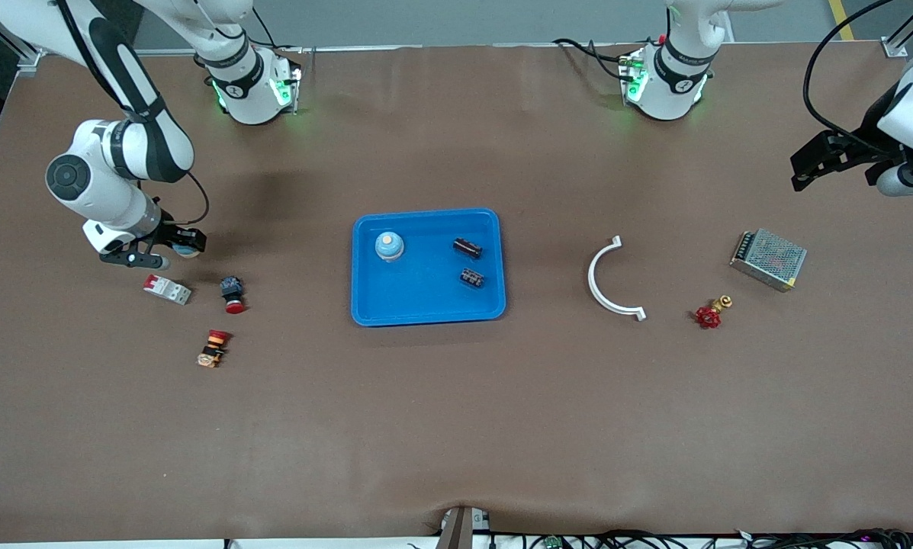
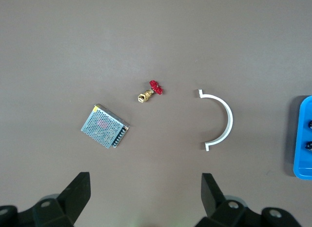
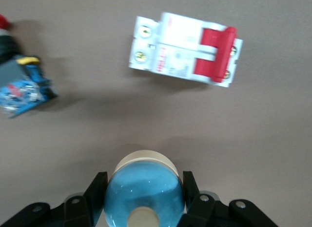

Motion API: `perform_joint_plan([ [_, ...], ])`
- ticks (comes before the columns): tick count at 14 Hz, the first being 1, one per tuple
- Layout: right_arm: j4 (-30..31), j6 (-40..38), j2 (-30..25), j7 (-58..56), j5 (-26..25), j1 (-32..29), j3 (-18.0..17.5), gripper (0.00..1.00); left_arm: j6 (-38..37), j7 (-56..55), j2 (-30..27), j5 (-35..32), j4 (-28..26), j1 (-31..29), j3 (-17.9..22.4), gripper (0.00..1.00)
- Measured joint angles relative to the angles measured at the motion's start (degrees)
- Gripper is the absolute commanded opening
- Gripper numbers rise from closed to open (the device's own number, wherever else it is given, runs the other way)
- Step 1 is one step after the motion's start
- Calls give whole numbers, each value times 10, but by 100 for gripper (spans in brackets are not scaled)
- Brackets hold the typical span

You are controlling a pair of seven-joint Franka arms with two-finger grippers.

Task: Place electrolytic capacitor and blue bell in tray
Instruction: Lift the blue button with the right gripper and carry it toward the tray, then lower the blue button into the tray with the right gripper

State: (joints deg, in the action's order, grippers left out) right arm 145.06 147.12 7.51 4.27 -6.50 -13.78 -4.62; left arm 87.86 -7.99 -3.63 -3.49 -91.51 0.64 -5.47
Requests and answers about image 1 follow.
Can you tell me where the red mushroom button black body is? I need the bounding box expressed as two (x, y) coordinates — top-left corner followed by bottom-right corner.
(220, 276), (249, 316)

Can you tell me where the metal mount bracket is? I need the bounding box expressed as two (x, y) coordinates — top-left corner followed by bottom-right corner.
(439, 505), (492, 549)

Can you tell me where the black right base cable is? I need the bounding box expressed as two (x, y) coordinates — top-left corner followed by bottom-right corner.
(250, 6), (308, 56)

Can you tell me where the black base cable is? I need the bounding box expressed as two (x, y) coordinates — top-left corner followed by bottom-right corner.
(250, 6), (308, 56)
(552, 37), (634, 82)

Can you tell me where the metal mesh power supply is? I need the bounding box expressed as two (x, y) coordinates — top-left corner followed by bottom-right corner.
(729, 228), (809, 293)

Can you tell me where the black cable coil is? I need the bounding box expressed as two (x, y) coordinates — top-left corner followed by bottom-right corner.
(845, 528), (913, 549)

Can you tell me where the blue plastic tray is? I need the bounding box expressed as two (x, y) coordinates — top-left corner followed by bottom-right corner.
(351, 207), (507, 328)

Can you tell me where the brown table mat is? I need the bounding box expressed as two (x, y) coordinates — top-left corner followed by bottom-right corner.
(0, 42), (913, 544)

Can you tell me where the white red circuit breaker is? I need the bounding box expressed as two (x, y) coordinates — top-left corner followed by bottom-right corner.
(143, 274), (193, 306)

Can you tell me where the black left base cable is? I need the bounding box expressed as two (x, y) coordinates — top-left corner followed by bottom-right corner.
(552, 37), (634, 82)

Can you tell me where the aluminium frame profile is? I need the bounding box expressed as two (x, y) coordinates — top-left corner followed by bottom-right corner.
(0, 4), (45, 73)
(882, 0), (913, 59)

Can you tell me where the red orange push button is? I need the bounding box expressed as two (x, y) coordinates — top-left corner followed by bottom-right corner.
(197, 329), (232, 369)

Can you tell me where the white curved plastic bracket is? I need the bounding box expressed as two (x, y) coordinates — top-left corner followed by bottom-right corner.
(587, 236), (648, 323)

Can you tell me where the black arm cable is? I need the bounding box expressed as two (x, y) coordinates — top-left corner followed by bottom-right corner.
(56, 0), (211, 227)
(802, 0), (895, 146)

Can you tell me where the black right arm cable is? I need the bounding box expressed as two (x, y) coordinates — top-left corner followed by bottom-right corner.
(56, 0), (211, 227)

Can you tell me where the brass valve red handle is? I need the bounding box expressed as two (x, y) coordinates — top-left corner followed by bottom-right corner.
(693, 294), (734, 330)

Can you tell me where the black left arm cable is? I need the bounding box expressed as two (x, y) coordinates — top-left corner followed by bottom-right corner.
(802, 0), (895, 146)

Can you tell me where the black cable tangle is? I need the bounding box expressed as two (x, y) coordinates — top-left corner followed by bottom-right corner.
(494, 528), (739, 549)

